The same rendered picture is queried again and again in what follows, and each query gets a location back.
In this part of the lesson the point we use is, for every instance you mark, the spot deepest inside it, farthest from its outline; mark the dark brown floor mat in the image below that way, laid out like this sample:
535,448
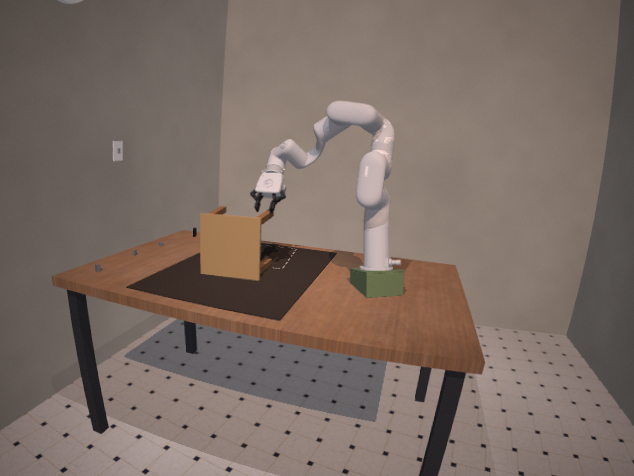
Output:
271,297

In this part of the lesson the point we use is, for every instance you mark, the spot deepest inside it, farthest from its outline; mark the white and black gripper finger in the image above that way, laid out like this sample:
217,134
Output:
257,203
276,200

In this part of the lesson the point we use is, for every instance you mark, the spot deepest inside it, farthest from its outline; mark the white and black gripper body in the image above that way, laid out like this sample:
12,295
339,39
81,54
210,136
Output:
270,182

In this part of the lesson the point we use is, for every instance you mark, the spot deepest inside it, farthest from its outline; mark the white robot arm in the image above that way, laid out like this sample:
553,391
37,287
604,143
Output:
370,192

